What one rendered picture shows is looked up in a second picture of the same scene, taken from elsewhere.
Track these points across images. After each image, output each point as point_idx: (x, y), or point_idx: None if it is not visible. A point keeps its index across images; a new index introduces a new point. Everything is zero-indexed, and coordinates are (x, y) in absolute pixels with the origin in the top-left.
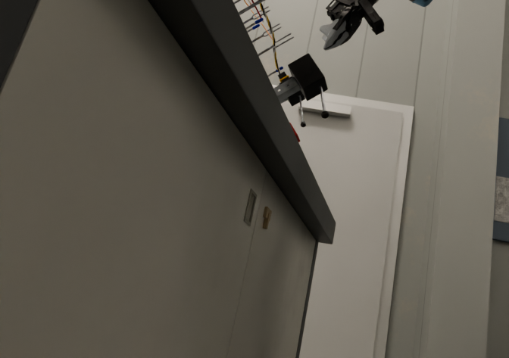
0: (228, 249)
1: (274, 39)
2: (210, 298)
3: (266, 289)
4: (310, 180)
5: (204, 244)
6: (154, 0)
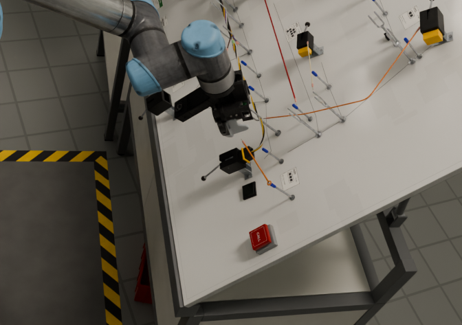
0: (150, 150)
1: (256, 112)
2: (146, 157)
3: (157, 214)
4: (158, 177)
5: (147, 132)
6: None
